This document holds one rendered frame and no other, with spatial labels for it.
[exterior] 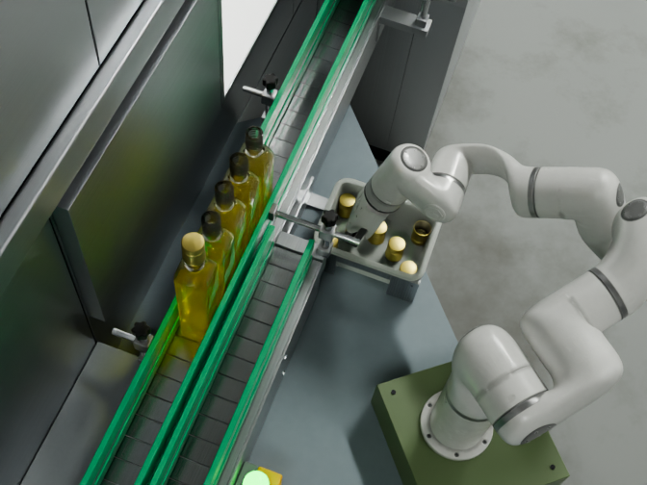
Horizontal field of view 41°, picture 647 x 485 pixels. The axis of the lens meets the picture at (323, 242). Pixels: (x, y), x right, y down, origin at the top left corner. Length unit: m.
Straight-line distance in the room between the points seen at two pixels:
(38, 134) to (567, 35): 2.51
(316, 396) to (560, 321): 0.54
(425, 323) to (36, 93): 0.94
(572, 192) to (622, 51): 1.98
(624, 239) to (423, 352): 0.53
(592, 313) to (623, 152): 1.82
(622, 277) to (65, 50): 0.80
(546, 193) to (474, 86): 1.67
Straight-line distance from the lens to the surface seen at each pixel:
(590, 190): 1.41
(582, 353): 1.27
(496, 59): 3.18
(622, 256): 1.31
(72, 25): 1.08
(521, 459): 1.57
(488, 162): 1.54
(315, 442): 1.61
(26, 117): 1.05
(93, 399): 1.51
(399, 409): 1.55
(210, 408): 1.49
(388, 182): 1.51
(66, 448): 1.49
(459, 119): 2.97
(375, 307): 1.72
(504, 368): 1.27
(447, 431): 1.48
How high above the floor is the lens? 2.28
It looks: 60 degrees down
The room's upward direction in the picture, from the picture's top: 9 degrees clockwise
